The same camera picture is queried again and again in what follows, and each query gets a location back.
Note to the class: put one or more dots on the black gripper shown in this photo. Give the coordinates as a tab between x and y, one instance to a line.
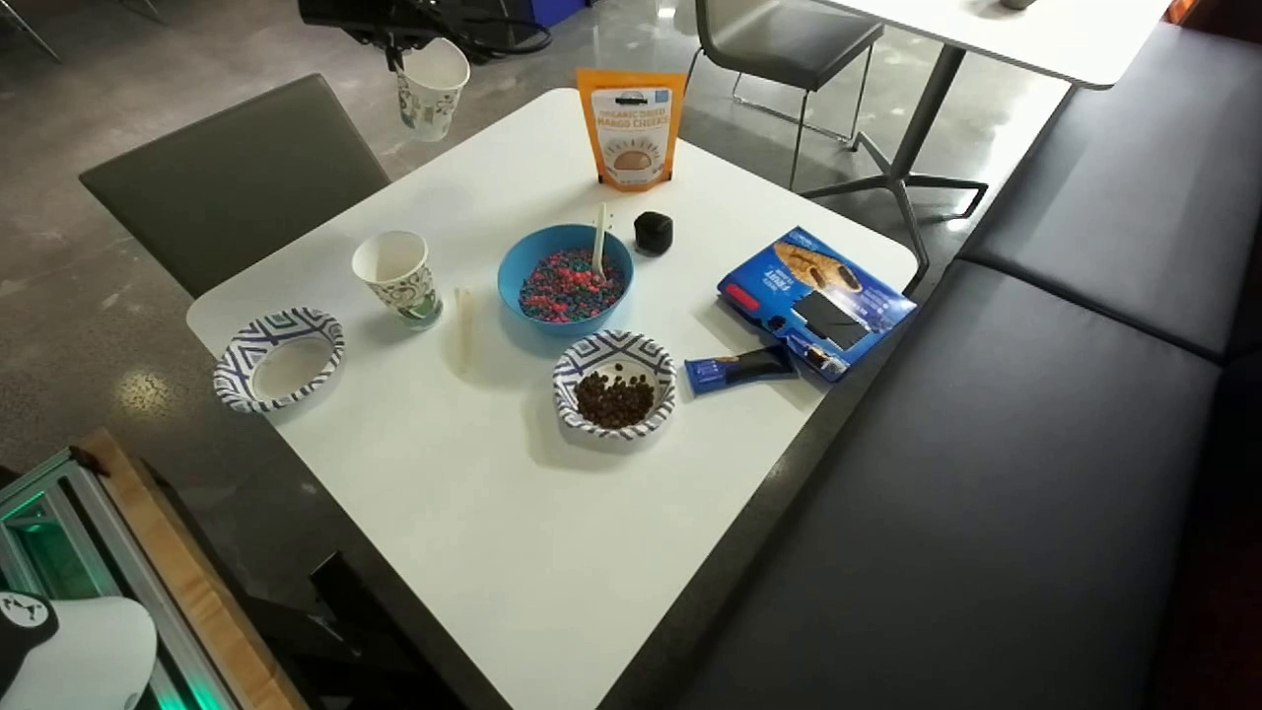
367	13

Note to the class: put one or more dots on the paper cup with beads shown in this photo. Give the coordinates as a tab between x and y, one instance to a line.
430	92

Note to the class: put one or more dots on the empty printed paper cup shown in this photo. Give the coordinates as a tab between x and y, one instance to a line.
400	274

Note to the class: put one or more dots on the blue plastic bowl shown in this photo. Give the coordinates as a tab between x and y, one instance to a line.
567	335

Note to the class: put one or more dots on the empty patterned paper bowl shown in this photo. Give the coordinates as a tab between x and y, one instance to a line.
276	363

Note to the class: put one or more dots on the patterned paper bowl with food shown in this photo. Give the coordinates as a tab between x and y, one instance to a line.
577	362

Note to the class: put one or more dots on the orange snack pouch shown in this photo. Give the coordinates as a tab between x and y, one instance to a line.
631	122

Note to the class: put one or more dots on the white plastic spoon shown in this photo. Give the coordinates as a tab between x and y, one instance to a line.
601	241

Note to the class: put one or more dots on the colourful beads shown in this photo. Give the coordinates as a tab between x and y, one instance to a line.
556	288

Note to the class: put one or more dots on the dark metal-legged chair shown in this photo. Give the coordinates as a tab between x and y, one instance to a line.
792	41

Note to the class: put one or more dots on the brown food pieces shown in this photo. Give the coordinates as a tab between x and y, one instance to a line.
614	398

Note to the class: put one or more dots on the blue cookie box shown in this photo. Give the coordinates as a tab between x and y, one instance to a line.
813	302

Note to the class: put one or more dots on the wooden plank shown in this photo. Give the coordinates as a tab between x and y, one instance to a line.
171	567

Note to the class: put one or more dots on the white side table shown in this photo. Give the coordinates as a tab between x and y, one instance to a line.
1039	33

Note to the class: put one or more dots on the black cushioned bench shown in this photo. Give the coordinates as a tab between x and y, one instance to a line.
1026	458

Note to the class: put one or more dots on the metal frame with green light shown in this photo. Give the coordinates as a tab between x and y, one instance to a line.
53	536

